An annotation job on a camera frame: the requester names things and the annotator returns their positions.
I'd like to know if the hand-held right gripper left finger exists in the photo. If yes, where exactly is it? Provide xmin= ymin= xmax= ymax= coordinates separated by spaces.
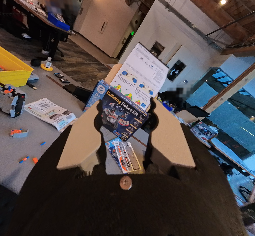
xmin=57 ymin=100 xmax=107 ymax=173

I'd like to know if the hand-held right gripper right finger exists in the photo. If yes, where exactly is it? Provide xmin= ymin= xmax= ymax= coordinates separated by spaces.
xmin=142 ymin=97 xmax=196 ymax=172

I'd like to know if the cardboard box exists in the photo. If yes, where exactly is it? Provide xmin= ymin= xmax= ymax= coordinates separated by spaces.
xmin=175 ymin=109 xmax=201 ymax=124

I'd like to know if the blue leaflet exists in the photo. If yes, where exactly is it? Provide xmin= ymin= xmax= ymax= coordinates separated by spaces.
xmin=105 ymin=137 xmax=128 ymax=170

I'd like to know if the toy car box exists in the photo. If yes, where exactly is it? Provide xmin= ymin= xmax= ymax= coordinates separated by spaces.
xmin=190 ymin=120 xmax=219 ymax=142

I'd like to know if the open instruction booklet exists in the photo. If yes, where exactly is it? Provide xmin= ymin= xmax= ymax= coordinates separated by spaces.
xmin=24 ymin=98 xmax=78 ymax=131

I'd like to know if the sticker sheet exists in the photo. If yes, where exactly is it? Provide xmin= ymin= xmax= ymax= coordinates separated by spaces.
xmin=116 ymin=141 xmax=142 ymax=174

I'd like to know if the robot kit box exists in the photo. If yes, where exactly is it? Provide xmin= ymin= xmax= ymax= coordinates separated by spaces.
xmin=83 ymin=80 xmax=149 ymax=142

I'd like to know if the grey curved panel orange connector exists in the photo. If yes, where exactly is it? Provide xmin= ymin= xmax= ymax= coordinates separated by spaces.
xmin=10 ymin=128 xmax=29 ymax=138

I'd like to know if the printed instruction sheet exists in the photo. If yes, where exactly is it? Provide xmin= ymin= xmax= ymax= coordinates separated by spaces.
xmin=110 ymin=42 xmax=169 ymax=111

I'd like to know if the partly built toy robot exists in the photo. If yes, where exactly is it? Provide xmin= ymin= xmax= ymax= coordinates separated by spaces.
xmin=0 ymin=84 xmax=27 ymax=118

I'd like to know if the yellow plastic bin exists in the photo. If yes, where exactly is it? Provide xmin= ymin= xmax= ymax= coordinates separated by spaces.
xmin=0 ymin=46 xmax=34 ymax=87

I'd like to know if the blue plastic bin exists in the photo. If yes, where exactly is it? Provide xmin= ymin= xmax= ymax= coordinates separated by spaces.
xmin=47 ymin=12 xmax=71 ymax=31

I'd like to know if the wooden work table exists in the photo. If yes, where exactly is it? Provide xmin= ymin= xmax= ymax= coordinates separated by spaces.
xmin=0 ymin=0 xmax=76 ymax=61

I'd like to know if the wooden post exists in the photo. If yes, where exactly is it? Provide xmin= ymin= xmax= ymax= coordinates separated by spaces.
xmin=203 ymin=62 xmax=255 ymax=111

